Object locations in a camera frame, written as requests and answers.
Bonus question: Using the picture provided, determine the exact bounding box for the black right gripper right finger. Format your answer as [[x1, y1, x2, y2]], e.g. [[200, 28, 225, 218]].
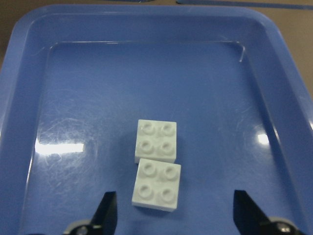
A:
[[233, 190, 276, 235]]

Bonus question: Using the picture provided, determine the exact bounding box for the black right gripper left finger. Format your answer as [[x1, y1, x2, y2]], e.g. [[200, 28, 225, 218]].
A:
[[89, 191, 117, 235]]

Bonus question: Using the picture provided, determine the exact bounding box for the white block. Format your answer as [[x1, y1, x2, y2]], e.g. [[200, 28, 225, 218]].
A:
[[132, 159, 181, 212], [134, 119, 177, 164]]

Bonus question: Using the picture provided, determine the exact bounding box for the blue plastic tray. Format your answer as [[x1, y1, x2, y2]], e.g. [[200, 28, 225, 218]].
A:
[[0, 5, 313, 235]]

